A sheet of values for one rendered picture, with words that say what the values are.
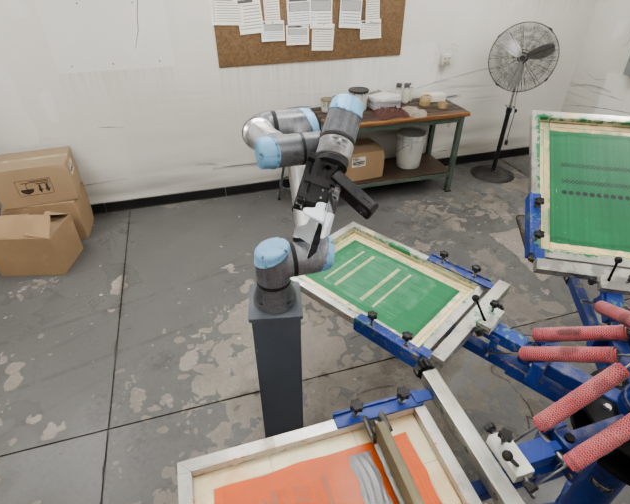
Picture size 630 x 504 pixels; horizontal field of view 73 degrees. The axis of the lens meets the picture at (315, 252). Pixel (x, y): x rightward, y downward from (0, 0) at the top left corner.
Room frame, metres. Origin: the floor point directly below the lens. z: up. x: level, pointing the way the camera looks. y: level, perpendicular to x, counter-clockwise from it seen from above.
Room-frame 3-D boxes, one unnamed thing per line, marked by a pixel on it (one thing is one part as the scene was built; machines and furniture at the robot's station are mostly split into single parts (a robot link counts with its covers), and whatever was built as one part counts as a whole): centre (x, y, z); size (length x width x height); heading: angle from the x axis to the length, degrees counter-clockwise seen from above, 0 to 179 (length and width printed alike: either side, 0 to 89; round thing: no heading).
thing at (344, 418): (0.82, -0.21, 0.98); 0.30 x 0.05 x 0.07; 107
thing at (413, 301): (1.41, -0.41, 1.05); 1.08 x 0.61 x 0.23; 47
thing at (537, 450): (0.65, -0.60, 1.02); 0.17 x 0.06 x 0.05; 107
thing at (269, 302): (1.12, 0.14, 1.25); 0.15 x 0.15 x 0.10
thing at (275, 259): (1.13, 0.13, 1.37); 0.13 x 0.12 x 0.14; 107
